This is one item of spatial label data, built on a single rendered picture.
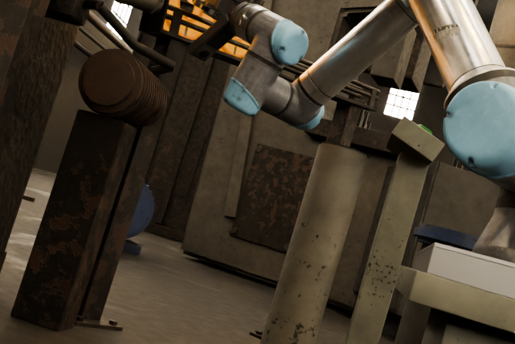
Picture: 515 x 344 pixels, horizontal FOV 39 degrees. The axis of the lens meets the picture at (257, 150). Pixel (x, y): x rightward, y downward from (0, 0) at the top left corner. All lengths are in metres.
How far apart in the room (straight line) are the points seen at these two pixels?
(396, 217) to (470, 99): 0.74
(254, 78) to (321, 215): 0.42
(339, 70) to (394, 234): 0.46
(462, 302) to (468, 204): 2.13
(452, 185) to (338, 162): 1.44
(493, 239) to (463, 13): 0.33
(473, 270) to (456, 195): 2.08
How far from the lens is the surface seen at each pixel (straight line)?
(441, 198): 3.04
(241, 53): 1.72
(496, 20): 10.35
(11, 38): 0.67
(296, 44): 1.36
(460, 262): 0.99
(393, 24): 1.38
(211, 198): 3.90
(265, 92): 1.38
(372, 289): 1.71
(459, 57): 1.08
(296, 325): 1.66
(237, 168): 3.83
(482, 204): 3.11
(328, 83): 1.42
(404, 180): 1.71
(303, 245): 1.66
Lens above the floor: 0.30
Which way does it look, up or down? 5 degrees up
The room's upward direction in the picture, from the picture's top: 17 degrees clockwise
